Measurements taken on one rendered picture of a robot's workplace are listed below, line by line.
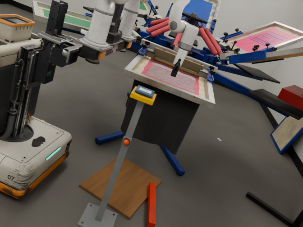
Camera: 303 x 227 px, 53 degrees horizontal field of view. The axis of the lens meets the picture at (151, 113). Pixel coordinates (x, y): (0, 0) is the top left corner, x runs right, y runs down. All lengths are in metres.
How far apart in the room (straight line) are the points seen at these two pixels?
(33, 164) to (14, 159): 0.12
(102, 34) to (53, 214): 1.20
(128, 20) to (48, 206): 1.30
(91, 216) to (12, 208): 0.49
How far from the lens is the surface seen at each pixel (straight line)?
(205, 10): 4.27
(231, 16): 6.52
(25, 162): 2.03
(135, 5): 1.92
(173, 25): 1.72
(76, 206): 2.22
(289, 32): 3.96
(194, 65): 2.39
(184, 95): 1.83
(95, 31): 1.53
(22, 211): 2.13
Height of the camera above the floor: 1.51
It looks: 23 degrees down
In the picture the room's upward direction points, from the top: 21 degrees clockwise
